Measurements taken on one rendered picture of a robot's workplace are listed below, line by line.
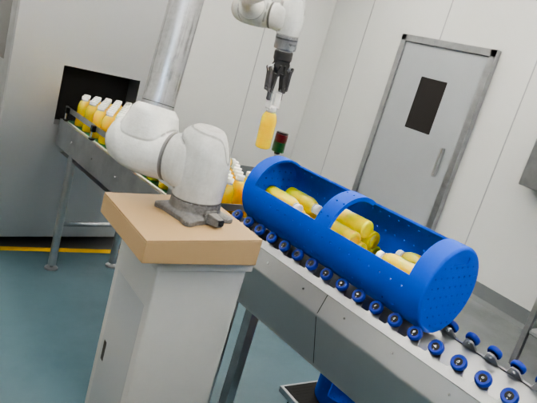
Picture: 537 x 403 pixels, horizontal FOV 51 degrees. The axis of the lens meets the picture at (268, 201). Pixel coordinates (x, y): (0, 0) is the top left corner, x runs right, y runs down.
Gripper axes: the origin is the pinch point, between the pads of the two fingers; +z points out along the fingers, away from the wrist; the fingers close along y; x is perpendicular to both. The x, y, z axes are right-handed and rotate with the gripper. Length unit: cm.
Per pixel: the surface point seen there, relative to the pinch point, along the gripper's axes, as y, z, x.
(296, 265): -19, 46, -50
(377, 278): -22, 32, -85
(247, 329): -8, 95, -23
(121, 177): -28, 58, 66
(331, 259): -20, 36, -66
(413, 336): -21, 42, -102
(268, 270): -22, 53, -41
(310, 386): 32, 131, -34
